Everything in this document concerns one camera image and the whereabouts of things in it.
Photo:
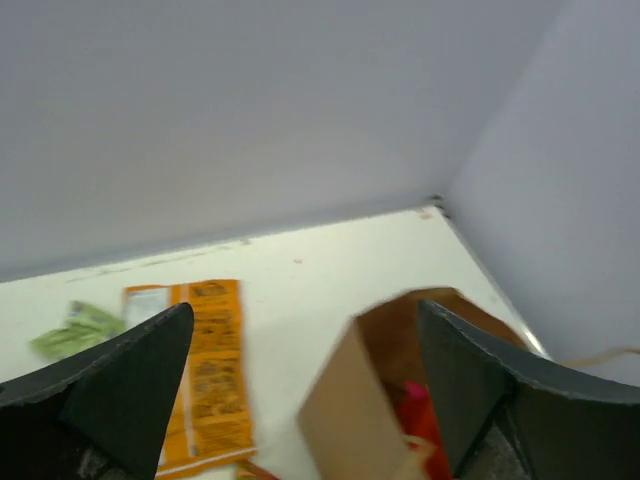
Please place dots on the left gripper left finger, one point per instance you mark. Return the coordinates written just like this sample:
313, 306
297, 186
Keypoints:
102, 413

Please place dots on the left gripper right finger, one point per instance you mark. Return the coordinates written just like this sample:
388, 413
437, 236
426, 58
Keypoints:
506, 413

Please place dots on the red and cream chip bag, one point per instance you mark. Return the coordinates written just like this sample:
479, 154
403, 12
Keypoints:
421, 432

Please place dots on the large pink cookie bag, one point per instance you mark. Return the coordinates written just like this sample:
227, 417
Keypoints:
415, 395

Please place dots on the brown paper bag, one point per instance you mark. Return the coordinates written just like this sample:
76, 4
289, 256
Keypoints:
348, 420

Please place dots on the tall orange snack bag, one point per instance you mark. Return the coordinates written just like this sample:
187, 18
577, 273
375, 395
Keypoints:
210, 424

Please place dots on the green snack packet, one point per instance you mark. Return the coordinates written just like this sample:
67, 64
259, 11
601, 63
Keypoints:
86, 326

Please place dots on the small orange snack packet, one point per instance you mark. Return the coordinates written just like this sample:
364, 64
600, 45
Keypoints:
247, 470

